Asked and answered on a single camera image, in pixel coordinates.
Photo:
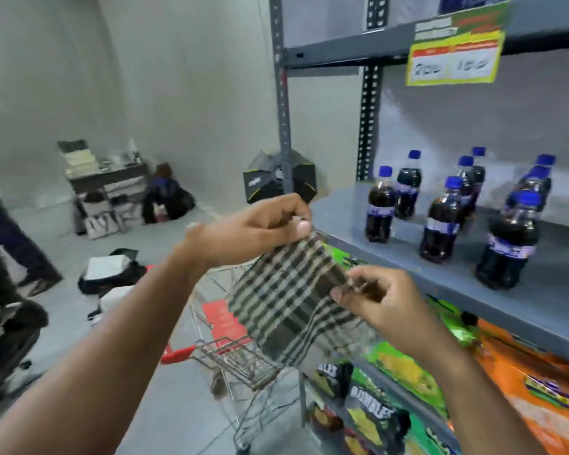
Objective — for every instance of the person's right forearm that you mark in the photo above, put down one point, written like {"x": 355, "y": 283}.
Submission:
{"x": 479, "y": 402}

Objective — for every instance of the black snack packet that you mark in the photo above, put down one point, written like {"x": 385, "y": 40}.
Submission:
{"x": 333, "y": 379}
{"x": 377, "y": 416}

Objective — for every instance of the person's left forearm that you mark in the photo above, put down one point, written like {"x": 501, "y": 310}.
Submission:
{"x": 104, "y": 364}

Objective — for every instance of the group of dark soda bottles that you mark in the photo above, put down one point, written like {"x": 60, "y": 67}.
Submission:
{"x": 442, "y": 222}

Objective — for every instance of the person's left hand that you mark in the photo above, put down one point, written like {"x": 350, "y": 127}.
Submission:
{"x": 237, "y": 234}

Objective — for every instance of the orange snack packet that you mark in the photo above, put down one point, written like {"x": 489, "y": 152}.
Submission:
{"x": 536, "y": 388}

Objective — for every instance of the metal shopping cart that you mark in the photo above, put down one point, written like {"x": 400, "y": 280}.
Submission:
{"x": 239, "y": 360}

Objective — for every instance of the black backpack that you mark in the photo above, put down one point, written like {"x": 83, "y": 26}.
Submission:
{"x": 168, "y": 198}

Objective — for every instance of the black office chair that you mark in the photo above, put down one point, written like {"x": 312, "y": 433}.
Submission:
{"x": 7, "y": 345}

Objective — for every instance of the black softbox light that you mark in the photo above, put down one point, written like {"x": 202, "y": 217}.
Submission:
{"x": 261, "y": 182}

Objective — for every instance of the dark wooden desk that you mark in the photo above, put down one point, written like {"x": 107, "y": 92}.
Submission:
{"x": 109, "y": 176}

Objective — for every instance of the white box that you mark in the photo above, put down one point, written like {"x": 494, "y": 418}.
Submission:
{"x": 106, "y": 267}

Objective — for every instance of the yellow and green price sign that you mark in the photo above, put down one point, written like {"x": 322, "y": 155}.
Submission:
{"x": 457, "y": 52}

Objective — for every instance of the black bag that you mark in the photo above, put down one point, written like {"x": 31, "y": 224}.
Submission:
{"x": 111, "y": 281}

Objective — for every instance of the person's right hand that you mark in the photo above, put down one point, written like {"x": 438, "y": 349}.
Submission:
{"x": 393, "y": 307}

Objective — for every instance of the stack of boxes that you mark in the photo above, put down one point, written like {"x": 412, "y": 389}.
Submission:
{"x": 78, "y": 158}

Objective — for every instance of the green snack packet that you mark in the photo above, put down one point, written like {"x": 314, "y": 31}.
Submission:
{"x": 408, "y": 371}

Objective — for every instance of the black and beige checked cloth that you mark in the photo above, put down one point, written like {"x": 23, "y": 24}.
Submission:
{"x": 284, "y": 303}

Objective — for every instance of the grey metal shelving rack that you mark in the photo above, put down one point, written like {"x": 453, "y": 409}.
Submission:
{"x": 540, "y": 298}

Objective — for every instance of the white patterned bag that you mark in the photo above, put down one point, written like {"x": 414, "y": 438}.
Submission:
{"x": 100, "y": 223}

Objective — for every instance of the person's right thumb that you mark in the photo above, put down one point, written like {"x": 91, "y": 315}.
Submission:
{"x": 347, "y": 297}

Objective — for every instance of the person's left thumb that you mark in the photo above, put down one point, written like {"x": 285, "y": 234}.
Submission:
{"x": 294, "y": 230}

